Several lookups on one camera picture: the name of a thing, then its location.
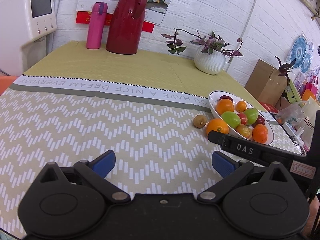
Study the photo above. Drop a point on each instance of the pink bag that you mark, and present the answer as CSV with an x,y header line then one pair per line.
x,y
313,85

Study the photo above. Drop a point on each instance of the pointed green plum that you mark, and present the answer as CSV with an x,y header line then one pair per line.
x,y
251,114

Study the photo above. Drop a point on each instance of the small blue wall plate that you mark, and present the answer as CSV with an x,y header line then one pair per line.
x,y
310,47

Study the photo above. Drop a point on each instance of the red packet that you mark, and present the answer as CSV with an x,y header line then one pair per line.
x,y
270,108

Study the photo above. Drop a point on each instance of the white plate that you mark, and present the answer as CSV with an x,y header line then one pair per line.
x,y
214,101

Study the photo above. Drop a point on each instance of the white wall conduit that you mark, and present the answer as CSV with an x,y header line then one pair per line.
x,y
250,15

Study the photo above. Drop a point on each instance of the small dark red plum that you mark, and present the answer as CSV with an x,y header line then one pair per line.
x,y
260,121

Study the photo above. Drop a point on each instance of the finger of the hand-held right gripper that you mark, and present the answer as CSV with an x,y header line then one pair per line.
x,y
240,147

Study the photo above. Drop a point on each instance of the wall poster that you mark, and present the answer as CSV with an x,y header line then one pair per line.
x,y
160,5

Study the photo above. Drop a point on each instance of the green box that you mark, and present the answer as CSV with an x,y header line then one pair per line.
x,y
293,93

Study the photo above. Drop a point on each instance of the bright red plum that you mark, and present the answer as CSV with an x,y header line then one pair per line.
x,y
243,118

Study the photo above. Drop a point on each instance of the red thermos jug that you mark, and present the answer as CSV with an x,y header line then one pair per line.
x,y
125,30

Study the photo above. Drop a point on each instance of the white dispenser with screen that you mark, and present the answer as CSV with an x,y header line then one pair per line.
x,y
15,30

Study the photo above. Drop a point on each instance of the deep orange orange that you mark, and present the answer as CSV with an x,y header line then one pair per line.
x,y
225,106

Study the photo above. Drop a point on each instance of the large dark red plum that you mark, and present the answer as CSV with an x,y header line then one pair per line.
x,y
227,97

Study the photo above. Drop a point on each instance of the small olive brown plum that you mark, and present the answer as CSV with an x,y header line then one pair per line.
x,y
199,121

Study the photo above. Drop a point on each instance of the yellow red plum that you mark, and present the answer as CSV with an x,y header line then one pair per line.
x,y
243,131

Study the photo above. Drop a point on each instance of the cardboard box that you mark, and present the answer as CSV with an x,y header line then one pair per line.
x,y
265,85

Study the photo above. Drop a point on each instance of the white power strip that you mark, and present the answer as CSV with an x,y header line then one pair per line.
x,y
291,130

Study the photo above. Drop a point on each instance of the pink bottle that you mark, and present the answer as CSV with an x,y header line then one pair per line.
x,y
95,30

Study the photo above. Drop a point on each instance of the orange stool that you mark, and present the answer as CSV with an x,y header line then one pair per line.
x,y
6,83

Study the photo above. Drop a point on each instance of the small orange kumquat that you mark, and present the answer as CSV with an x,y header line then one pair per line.
x,y
241,106

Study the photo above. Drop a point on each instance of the red paper strip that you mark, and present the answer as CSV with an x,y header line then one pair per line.
x,y
83,18

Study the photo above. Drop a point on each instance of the clear plastic bag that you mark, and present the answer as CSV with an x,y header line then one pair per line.
x,y
290,112

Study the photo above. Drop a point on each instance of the dark purple plant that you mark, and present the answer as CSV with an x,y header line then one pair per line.
x,y
285,68

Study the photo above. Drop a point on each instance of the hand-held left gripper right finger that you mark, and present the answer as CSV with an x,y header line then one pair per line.
x,y
222,163

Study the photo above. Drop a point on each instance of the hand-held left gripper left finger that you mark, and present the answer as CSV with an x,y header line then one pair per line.
x,y
105,161

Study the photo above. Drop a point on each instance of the person's right forearm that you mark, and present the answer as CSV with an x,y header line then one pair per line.
x,y
313,217

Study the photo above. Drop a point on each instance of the medium blue wall plate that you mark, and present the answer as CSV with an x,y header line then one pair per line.
x,y
305,62

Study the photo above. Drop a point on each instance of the large orange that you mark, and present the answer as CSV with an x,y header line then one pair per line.
x,y
217,126

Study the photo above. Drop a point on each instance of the orange tangerine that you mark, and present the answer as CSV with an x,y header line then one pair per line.
x,y
260,133

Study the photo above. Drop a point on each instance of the round green plum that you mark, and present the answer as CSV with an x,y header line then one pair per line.
x,y
231,120

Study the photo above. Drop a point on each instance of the large blue wall plate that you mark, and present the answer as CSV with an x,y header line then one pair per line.
x,y
298,51

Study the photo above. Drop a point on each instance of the purple plant in white pot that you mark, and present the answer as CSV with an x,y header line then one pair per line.
x,y
209,61

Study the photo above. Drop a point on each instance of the orange bag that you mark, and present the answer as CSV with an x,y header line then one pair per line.
x,y
308,96

